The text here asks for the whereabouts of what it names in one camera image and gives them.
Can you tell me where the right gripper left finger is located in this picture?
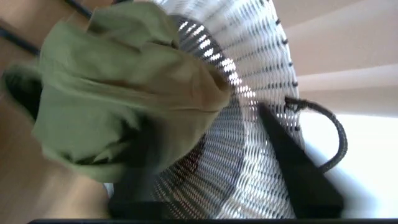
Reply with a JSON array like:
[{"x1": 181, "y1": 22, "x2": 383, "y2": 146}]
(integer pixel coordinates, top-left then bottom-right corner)
[{"x1": 108, "y1": 123, "x2": 170, "y2": 219}]

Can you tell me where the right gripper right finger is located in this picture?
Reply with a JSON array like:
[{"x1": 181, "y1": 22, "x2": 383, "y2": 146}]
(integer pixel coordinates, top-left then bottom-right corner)
[{"x1": 257, "y1": 101, "x2": 345, "y2": 219}]

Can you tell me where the green printed shirt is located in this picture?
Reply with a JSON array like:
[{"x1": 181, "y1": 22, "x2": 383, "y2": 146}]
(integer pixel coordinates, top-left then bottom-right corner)
[{"x1": 2, "y1": 1, "x2": 233, "y2": 184}]

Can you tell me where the white laundry basket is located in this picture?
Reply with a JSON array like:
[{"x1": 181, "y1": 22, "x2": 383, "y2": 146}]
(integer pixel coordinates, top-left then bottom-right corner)
[{"x1": 105, "y1": 0, "x2": 349, "y2": 220}]

